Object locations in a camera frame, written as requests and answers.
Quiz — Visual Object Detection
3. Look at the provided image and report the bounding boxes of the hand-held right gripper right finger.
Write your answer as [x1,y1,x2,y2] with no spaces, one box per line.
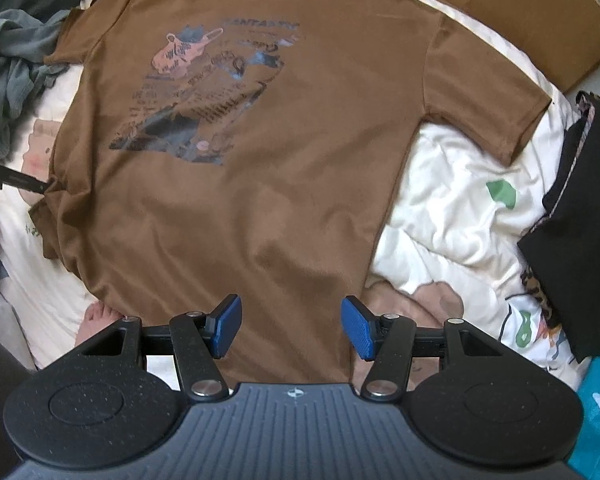
[342,296,518,402]

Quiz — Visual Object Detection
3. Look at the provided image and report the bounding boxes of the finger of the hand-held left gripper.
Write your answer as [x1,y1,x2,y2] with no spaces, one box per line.
[0,160,48,194]

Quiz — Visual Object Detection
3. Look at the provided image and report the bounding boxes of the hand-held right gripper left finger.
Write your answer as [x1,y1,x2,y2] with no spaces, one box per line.
[75,295,243,403]

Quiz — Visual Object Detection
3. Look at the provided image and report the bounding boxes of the brown printed t-shirt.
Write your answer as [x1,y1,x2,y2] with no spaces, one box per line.
[27,0,553,391]

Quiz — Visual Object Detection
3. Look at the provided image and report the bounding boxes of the grey-blue garment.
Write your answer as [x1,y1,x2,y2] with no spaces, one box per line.
[0,10,88,163]

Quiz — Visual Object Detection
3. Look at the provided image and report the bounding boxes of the white printed blanket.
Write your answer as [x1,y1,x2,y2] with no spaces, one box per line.
[0,0,598,391]

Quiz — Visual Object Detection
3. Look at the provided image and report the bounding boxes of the leopard print garment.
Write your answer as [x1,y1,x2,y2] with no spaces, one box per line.
[520,265,563,333]

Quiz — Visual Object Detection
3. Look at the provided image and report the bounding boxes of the black garment with floral trim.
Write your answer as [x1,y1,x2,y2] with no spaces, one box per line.
[517,90,600,363]

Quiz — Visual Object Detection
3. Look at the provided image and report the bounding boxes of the brown cardboard sheet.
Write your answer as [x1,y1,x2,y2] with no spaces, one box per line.
[330,0,600,93]

